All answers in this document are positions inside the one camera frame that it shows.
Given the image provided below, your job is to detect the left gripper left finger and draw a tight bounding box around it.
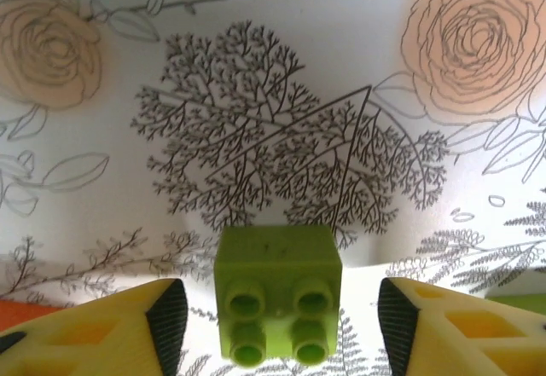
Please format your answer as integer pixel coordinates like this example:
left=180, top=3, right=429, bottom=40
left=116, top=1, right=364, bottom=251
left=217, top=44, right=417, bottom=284
left=0, top=277, right=189, bottom=376

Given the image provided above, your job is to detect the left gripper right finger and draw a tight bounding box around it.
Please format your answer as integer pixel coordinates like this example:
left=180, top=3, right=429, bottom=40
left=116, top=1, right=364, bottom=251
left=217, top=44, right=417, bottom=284
left=377, top=276, right=546, bottom=376

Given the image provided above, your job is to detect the green lego brick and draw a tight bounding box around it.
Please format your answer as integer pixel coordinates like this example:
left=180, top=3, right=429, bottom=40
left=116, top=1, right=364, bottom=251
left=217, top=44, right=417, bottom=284
left=485, top=293, right=546, bottom=314
left=214, top=224, right=345, bottom=367

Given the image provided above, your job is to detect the sloped orange lego brick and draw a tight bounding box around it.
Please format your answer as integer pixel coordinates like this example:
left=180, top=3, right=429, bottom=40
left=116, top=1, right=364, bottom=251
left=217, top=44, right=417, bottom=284
left=0, top=300, right=59, bottom=333

